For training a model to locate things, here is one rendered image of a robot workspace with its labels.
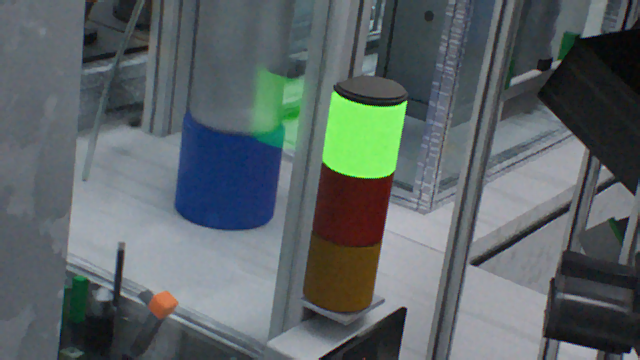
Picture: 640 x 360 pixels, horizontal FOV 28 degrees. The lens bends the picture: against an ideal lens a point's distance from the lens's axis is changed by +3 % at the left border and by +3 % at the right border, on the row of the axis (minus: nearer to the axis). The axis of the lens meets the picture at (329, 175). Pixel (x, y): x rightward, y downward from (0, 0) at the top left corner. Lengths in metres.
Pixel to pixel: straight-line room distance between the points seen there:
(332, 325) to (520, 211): 1.32
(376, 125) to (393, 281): 1.04
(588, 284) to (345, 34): 0.28
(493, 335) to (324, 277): 0.92
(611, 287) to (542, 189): 1.35
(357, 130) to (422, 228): 1.23
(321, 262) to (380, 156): 0.09
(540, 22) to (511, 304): 0.60
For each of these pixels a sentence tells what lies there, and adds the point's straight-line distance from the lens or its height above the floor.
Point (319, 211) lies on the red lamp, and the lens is 0.85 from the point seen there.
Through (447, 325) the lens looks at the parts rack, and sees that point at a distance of 1.32.
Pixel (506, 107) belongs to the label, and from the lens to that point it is 1.30.
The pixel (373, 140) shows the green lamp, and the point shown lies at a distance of 0.82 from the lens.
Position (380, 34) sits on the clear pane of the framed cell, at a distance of 2.08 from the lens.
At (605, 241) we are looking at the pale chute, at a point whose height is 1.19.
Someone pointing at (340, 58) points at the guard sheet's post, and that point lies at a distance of 0.83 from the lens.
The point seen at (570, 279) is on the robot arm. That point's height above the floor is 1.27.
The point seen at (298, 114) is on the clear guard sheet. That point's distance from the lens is 0.83.
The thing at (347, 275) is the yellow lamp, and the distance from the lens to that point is 0.86.
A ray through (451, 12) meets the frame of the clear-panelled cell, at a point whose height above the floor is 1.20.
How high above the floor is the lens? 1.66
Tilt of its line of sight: 21 degrees down
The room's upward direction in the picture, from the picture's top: 9 degrees clockwise
